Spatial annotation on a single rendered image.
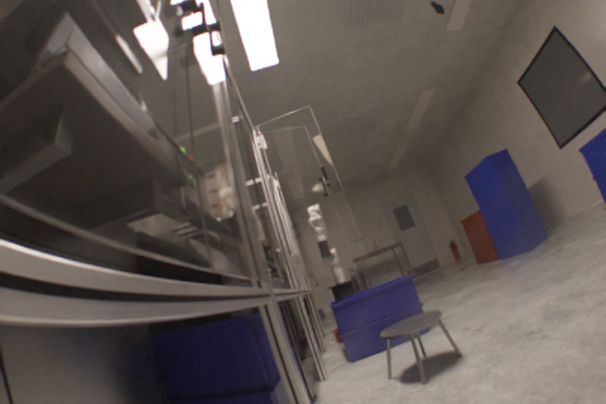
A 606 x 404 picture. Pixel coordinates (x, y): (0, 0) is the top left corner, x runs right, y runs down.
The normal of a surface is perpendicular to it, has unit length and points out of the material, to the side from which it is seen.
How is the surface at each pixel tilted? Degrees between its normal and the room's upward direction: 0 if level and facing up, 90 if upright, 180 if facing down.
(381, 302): 90
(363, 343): 90
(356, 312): 90
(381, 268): 90
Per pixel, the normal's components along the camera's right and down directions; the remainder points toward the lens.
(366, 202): -0.07, -0.40
